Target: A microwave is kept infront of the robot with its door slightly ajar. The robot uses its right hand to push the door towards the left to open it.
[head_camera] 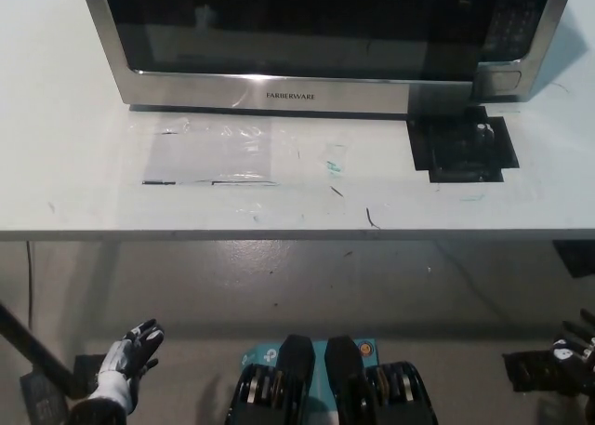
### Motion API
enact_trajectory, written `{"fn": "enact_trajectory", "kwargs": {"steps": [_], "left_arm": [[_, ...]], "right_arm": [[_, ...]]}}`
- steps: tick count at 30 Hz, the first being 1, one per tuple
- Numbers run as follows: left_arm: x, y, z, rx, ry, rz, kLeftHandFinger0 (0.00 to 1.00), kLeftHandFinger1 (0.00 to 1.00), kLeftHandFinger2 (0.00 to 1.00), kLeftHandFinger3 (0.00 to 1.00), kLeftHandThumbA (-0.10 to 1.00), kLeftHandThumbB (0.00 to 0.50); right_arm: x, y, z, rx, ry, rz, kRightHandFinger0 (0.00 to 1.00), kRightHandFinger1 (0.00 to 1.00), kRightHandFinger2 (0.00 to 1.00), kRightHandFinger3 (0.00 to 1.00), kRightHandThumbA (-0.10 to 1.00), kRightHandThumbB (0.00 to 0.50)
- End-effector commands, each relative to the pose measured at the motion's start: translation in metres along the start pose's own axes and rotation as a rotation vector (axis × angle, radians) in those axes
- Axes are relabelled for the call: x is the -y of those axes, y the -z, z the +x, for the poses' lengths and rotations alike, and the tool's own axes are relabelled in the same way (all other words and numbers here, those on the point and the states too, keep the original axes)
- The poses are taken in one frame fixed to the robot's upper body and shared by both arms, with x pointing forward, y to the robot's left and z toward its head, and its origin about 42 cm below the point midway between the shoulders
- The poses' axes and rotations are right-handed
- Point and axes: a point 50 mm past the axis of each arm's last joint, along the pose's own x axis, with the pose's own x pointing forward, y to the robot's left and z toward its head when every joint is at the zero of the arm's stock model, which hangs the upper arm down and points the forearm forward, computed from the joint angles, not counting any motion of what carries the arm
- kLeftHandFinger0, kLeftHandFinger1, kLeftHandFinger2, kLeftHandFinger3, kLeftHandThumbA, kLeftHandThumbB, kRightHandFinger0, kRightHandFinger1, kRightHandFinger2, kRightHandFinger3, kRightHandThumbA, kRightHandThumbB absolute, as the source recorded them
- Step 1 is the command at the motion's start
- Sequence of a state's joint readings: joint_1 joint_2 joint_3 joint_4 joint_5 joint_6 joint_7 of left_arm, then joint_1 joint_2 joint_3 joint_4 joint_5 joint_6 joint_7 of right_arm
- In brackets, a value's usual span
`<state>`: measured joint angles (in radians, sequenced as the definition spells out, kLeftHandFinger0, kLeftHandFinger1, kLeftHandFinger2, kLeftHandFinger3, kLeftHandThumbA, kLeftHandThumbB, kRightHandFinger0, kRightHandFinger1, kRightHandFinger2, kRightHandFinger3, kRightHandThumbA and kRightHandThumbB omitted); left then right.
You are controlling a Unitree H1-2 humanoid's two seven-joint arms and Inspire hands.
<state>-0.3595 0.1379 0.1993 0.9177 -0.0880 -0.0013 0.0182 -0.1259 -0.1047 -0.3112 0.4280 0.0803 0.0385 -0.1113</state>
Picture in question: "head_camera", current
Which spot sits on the small clear tape piece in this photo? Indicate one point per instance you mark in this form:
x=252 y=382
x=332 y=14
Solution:
x=334 y=157

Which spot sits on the stainless steel microwave body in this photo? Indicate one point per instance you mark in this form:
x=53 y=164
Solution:
x=534 y=34

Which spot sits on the black printed floor plate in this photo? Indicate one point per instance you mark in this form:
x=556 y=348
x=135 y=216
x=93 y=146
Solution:
x=42 y=399

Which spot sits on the clear plastic sheet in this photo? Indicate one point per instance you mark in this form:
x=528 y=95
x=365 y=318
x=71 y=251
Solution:
x=209 y=150

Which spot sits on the small black floor patch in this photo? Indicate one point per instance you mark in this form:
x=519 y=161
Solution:
x=88 y=369

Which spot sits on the large black floor patch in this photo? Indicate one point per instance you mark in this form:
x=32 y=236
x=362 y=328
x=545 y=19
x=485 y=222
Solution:
x=530 y=371

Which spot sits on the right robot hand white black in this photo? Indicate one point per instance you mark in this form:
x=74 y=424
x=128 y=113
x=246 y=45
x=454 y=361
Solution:
x=574 y=343

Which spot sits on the black tape patch with cutout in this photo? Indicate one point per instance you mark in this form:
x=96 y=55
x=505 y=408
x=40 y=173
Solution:
x=423 y=150

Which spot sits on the teal printed box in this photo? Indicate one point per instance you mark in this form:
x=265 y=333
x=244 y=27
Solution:
x=262 y=353

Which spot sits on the black slanted pole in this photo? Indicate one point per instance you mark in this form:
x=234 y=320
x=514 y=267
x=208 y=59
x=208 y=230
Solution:
x=32 y=343

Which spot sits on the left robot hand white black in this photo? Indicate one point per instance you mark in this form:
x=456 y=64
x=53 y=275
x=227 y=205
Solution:
x=135 y=350

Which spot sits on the black glass microwave door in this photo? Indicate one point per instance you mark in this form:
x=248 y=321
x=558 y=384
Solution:
x=288 y=34

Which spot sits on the small silver knob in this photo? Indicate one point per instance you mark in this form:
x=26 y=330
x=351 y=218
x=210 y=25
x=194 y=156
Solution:
x=483 y=131

